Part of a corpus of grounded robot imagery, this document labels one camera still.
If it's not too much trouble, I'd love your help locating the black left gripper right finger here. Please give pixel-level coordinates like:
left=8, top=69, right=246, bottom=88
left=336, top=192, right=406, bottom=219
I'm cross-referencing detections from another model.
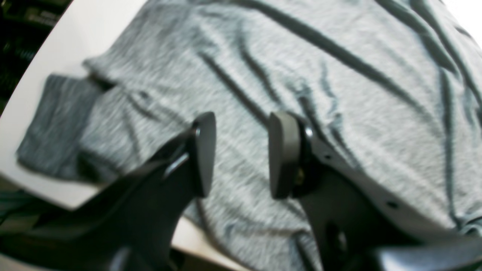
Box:
left=268, top=111, right=481, bottom=271

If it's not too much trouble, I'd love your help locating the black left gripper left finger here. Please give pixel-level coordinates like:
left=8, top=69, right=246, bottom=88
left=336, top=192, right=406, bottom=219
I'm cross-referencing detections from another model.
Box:
left=1, top=112, right=217, bottom=271

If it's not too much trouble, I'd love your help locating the grey t-shirt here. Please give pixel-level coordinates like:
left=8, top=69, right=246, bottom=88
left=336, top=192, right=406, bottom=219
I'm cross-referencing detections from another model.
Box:
left=17, top=0, right=482, bottom=271

